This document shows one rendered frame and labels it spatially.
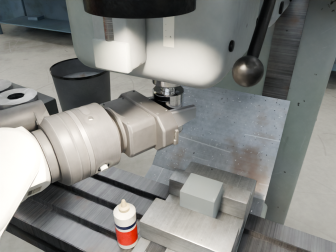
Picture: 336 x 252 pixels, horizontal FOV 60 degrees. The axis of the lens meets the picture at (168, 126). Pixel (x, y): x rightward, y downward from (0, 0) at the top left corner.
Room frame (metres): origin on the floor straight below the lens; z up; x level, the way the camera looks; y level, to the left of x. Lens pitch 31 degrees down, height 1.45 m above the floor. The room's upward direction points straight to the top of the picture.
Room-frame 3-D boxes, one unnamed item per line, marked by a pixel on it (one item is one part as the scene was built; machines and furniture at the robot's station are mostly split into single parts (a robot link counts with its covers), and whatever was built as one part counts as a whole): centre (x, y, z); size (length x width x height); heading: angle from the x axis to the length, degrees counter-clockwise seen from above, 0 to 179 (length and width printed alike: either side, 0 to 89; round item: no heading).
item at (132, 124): (0.34, 0.07, 1.23); 0.13 x 0.12 x 0.10; 39
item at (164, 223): (0.32, -0.03, 1.05); 0.15 x 0.06 x 0.04; 64
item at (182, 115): (0.37, -0.02, 1.23); 0.06 x 0.02 x 0.03; 129
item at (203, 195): (0.37, -0.06, 1.07); 0.06 x 0.05 x 0.06; 64
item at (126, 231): (0.37, 0.08, 1.01); 0.04 x 0.04 x 0.11
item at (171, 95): (0.39, 0.00, 1.26); 0.05 x 0.05 x 0.01
